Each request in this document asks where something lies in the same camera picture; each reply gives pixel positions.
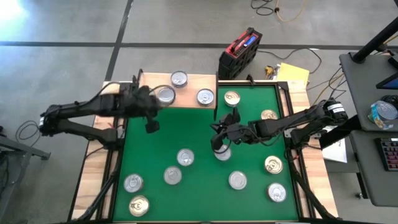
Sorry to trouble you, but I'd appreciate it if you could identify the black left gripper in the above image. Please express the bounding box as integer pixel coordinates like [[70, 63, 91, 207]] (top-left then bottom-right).
[[124, 86, 162, 121]]

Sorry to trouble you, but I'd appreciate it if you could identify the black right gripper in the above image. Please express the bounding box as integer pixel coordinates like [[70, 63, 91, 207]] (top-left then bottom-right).
[[210, 121, 252, 152]]

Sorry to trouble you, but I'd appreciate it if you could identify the teal chunk light tuna can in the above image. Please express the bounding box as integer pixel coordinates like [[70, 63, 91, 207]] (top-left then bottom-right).
[[213, 144, 233, 162]]

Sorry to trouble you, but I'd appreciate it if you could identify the Bumble Bee light tuna can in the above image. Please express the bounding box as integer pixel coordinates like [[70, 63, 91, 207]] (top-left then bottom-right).
[[155, 85, 177, 106]]

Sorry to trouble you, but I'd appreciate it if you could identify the pale gold lid can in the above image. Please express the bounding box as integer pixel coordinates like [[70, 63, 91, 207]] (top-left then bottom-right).
[[223, 90, 241, 108], [264, 155, 284, 175]]

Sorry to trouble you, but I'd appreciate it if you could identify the light blue cartoon label can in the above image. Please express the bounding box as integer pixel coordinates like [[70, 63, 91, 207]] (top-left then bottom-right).
[[196, 88, 215, 107]]

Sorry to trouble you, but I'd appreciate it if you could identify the green barcode label can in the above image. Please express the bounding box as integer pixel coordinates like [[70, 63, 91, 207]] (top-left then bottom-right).
[[176, 147, 195, 167]]

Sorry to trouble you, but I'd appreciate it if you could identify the blue albacore solid white can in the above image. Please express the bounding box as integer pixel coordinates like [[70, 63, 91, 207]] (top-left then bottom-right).
[[170, 70, 189, 88]]

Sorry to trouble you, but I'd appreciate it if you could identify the green nutrition label can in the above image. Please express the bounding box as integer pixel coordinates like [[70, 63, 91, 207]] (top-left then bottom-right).
[[228, 170, 248, 190]]

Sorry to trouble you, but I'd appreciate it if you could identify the wooden shelf with black legs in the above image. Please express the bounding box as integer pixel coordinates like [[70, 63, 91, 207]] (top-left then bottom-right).
[[136, 68, 220, 121]]

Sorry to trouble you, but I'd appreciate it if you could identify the green table mat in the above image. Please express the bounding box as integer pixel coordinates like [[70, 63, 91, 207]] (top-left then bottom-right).
[[112, 85, 300, 222]]

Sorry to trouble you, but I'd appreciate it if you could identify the gold lid teal label can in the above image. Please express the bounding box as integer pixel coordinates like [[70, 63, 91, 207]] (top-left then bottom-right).
[[260, 108, 279, 121]]

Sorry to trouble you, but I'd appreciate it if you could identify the red and black tool case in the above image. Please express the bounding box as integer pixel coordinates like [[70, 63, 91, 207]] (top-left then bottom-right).
[[217, 27, 264, 81]]

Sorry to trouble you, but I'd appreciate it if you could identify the silver pull-tab can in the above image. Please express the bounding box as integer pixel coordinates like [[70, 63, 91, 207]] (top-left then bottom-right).
[[267, 182, 287, 203], [123, 173, 144, 194]]

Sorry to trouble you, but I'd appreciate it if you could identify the yellow paper pad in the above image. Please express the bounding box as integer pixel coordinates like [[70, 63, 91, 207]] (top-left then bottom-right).
[[275, 62, 310, 86]]

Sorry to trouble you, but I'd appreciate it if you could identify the white paper sheet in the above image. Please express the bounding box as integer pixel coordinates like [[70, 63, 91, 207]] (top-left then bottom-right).
[[320, 124, 348, 164]]

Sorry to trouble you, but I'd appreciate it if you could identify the grey metal stand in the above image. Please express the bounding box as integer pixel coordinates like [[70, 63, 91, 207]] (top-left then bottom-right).
[[0, 126, 52, 224]]

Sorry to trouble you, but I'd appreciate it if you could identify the black desk support bar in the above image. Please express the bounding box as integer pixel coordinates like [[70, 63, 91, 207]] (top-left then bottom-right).
[[320, 114, 364, 149]]

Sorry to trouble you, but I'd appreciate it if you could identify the grey desk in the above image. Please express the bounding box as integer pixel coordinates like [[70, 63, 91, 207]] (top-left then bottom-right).
[[349, 130, 398, 208], [338, 51, 398, 132]]

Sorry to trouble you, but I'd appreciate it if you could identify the can on side desk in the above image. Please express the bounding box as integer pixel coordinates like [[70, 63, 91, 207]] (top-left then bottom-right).
[[368, 100, 398, 131]]

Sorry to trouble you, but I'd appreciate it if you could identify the black keyboard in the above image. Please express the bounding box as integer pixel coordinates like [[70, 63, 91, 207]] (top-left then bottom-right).
[[374, 136, 398, 172]]

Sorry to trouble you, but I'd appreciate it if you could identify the black computer mouse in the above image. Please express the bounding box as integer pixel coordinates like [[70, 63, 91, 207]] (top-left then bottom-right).
[[381, 94, 398, 106]]

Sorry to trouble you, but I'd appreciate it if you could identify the black tablet screen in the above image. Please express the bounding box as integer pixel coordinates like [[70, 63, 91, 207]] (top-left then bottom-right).
[[375, 70, 398, 91]]

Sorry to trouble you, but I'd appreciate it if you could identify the black monitor pole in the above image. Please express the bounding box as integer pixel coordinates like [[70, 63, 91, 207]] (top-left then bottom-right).
[[351, 17, 398, 65]]

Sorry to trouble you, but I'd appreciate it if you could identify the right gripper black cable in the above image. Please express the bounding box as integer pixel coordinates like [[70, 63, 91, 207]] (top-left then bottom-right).
[[221, 136, 233, 155]]

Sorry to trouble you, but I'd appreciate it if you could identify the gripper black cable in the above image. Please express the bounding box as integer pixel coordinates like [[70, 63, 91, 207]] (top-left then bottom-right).
[[93, 81, 125, 102], [221, 136, 233, 155]]

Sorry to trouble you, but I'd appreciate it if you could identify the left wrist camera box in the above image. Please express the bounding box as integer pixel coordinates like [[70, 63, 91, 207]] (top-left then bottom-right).
[[145, 119, 160, 134]]

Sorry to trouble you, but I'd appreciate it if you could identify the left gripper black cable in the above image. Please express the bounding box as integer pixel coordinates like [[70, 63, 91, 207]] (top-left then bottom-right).
[[93, 81, 125, 102]]

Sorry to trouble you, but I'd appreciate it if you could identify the black metal table frame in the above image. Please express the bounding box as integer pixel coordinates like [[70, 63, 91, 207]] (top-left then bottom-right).
[[67, 74, 336, 224]]

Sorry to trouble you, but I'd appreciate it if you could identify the coiled black floor cable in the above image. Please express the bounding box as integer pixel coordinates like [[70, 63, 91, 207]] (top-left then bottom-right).
[[14, 119, 42, 147]]

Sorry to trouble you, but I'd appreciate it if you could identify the yellow floor cable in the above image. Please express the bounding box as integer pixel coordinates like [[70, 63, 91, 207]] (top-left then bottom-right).
[[310, 72, 346, 106]]

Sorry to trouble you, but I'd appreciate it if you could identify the long black floor cable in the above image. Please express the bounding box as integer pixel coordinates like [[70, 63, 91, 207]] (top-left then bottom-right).
[[257, 48, 323, 75]]

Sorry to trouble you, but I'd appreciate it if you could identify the black cable bundle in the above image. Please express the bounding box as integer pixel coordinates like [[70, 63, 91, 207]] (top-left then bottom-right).
[[309, 65, 348, 114]]

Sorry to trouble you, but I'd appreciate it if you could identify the orange floor cable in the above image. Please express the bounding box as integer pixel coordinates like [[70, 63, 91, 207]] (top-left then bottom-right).
[[275, 0, 308, 23]]

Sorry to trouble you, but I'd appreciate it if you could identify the black floor cable with plug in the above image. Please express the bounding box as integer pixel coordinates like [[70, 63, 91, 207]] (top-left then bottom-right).
[[250, 0, 279, 16]]

